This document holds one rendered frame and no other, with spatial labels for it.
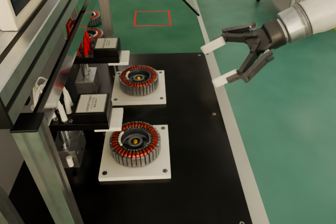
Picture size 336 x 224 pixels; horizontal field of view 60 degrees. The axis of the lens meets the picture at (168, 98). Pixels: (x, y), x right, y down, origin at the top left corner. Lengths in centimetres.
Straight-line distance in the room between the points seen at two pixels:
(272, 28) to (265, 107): 131
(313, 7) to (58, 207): 69
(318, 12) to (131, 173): 57
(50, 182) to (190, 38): 86
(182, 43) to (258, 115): 101
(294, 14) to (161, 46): 50
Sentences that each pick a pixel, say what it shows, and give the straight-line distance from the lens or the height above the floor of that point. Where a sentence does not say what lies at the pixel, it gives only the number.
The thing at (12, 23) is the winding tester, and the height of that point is 113.
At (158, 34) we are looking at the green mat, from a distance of 119.
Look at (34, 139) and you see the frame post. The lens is 37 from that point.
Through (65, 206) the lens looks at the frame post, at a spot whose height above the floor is 89.
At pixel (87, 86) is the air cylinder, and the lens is 82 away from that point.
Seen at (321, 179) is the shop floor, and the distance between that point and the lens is 177.
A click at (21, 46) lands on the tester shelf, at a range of 39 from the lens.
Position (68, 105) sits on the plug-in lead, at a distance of 59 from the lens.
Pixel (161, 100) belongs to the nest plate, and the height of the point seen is 78.
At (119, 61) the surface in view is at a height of 88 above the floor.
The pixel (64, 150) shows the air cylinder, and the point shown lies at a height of 82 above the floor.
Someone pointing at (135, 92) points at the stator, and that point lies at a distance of 80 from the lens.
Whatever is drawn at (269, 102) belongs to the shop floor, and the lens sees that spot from 212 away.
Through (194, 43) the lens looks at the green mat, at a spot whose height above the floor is 75.
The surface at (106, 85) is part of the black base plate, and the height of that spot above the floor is 77.
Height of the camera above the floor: 129
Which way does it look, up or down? 39 degrees down
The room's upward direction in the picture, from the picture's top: straight up
